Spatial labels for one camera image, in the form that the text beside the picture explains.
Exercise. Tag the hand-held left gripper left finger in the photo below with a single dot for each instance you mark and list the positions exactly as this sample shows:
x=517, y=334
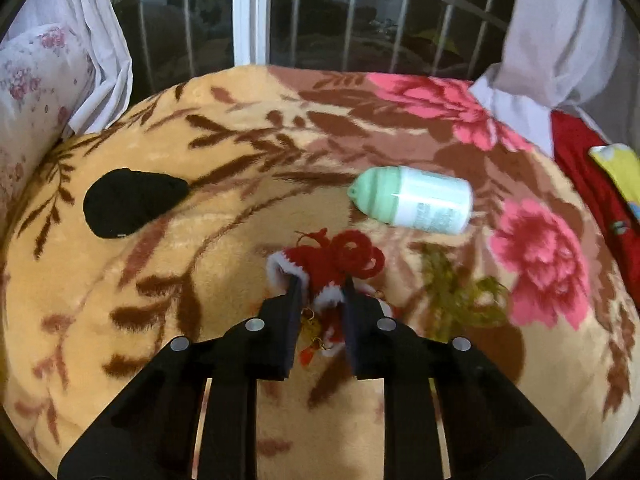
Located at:
x=295, y=310

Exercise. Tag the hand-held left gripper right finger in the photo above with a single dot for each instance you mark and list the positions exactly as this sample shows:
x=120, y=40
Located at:
x=352, y=310

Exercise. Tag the white bottle with green cap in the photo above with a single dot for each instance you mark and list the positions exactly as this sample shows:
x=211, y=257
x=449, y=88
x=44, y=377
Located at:
x=420, y=200

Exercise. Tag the pink floral rolled quilt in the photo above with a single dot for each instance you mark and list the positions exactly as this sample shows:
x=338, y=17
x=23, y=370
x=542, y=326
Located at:
x=30, y=85

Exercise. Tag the yellow printed pillow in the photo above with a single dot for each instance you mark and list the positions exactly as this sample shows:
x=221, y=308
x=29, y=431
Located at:
x=620, y=170

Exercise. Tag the yellow floral plush blanket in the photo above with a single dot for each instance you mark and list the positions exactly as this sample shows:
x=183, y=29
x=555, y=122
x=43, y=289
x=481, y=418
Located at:
x=150, y=235

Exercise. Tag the yellow-green hair clip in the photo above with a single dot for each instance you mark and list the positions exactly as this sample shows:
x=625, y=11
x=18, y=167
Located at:
x=457, y=292

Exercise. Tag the sheer white curtain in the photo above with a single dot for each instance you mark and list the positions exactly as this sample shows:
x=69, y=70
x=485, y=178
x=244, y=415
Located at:
x=560, y=35
x=95, y=60

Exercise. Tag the white framed barred window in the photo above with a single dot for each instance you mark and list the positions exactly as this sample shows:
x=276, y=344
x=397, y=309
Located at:
x=250, y=10

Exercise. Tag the black cloth pouch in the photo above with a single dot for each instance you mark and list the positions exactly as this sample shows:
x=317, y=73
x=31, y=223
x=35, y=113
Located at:
x=130, y=202

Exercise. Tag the red knitted ornament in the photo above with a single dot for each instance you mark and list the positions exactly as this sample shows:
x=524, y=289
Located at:
x=325, y=260

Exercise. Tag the red cloth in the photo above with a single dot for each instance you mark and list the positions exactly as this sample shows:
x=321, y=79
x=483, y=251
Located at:
x=585, y=175

